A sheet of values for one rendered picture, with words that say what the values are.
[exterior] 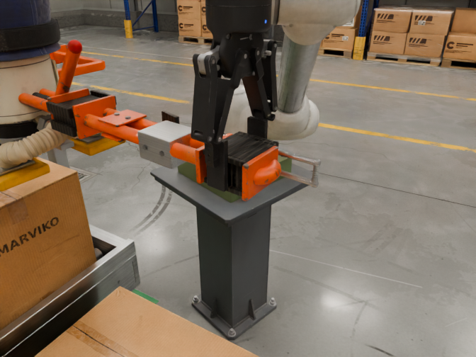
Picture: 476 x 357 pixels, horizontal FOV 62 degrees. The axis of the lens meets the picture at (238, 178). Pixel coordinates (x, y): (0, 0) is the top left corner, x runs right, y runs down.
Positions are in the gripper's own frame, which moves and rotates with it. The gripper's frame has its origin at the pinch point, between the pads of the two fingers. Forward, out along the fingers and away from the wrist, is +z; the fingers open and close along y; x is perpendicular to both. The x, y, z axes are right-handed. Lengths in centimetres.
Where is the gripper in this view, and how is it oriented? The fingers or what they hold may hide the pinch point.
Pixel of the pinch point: (238, 158)
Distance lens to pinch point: 53.9
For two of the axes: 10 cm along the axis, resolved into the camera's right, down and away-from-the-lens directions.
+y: -6.1, 3.7, -7.0
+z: 0.0, 8.8, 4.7
